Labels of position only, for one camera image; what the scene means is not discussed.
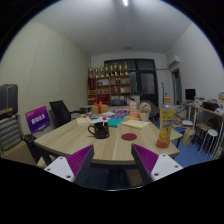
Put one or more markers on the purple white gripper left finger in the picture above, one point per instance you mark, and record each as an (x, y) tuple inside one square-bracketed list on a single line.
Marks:
[(74, 167)]

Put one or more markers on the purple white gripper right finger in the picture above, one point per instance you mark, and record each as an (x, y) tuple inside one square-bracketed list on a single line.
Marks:
[(151, 166)]

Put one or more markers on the round red coaster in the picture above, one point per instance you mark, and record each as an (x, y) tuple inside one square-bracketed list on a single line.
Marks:
[(129, 136)]

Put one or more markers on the black polka dot mug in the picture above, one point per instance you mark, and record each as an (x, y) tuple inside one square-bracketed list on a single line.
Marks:
[(99, 130)]

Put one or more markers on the yellow paper pad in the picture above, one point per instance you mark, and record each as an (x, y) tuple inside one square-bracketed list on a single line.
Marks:
[(135, 124)]

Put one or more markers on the black office chair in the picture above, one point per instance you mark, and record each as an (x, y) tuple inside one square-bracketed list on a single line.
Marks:
[(61, 113)]

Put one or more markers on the orange drink plastic bottle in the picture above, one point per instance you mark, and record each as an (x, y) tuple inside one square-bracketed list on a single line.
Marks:
[(166, 122)]

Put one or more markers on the flower bouquet in white pot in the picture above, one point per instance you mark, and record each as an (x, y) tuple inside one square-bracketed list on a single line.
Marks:
[(144, 109)]

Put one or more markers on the purple sign board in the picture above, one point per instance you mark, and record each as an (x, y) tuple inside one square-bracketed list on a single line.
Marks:
[(37, 119)]

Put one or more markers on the yellow gift box red ribbon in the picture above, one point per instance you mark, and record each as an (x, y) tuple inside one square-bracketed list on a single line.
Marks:
[(99, 108)]

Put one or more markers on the orange box on table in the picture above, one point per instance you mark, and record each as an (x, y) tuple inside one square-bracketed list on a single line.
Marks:
[(133, 108)]

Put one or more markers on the white round stool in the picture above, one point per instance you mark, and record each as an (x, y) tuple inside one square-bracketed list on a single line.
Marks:
[(209, 139)]

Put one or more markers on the striped cushion chair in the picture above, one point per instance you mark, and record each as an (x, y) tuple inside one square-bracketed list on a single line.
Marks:
[(10, 133)]

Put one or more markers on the black computer monitor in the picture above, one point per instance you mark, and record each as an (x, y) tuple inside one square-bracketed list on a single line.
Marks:
[(190, 94)]

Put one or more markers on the wooden side desk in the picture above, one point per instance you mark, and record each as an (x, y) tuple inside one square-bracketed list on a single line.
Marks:
[(198, 111)]

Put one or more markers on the wooden shelf with trophies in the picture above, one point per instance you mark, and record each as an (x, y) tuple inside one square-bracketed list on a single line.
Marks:
[(109, 84)]

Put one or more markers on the dark double door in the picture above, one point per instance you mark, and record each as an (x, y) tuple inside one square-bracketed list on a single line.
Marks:
[(143, 77)]

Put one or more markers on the wall air conditioner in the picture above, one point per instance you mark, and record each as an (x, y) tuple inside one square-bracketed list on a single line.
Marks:
[(173, 61)]

